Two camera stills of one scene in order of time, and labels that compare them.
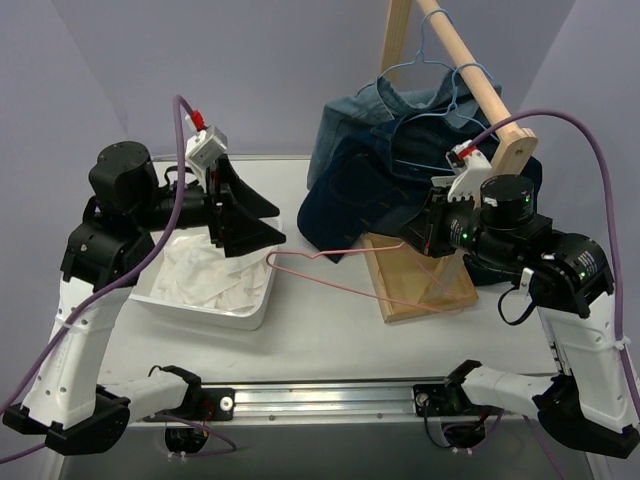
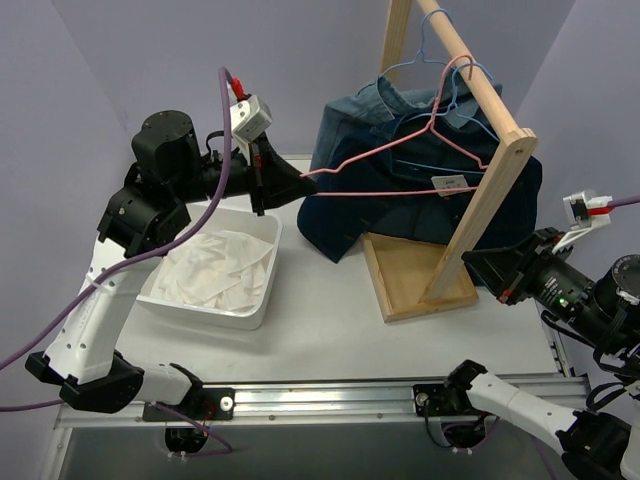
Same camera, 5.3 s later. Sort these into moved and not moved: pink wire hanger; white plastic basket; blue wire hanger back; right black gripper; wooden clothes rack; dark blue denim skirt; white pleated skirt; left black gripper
Moved: left black gripper; pink wire hanger; right black gripper
Not moved: dark blue denim skirt; blue wire hanger back; wooden clothes rack; white plastic basket; white pleated skirt
